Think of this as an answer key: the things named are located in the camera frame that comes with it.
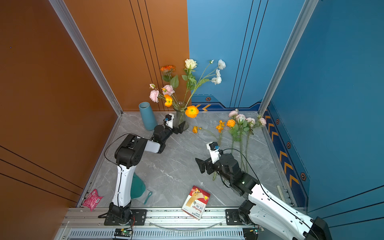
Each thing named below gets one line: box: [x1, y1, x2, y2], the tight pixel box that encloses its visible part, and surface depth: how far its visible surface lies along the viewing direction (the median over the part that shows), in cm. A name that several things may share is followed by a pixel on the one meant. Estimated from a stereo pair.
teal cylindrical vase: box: [138, 101, 158, 131], surface depth 101 cm
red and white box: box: [181, 185, 211, 221], surface depth 76 cm
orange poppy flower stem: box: [164, 94, 200, 118], surface depth 73 cm
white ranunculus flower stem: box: [186, 59, 226, 106], surface depth 91 cm
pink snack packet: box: [82, 188, 104, 212], surface depth 80 cm
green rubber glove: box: [130, 172, 153, 205], surface depth 82 cm
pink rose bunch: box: [226, 108, 267, 173], surface depth 110 cm
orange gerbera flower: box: [160, 65, 179, 104], surface depth 95 cm
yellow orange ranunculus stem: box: [226, 119, 242, 154], surface depth 110 cm
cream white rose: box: [181, 58, 198, 105], surface depth 92 cm
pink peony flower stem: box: [149, 83, 181, 110], surface depth 87 cm
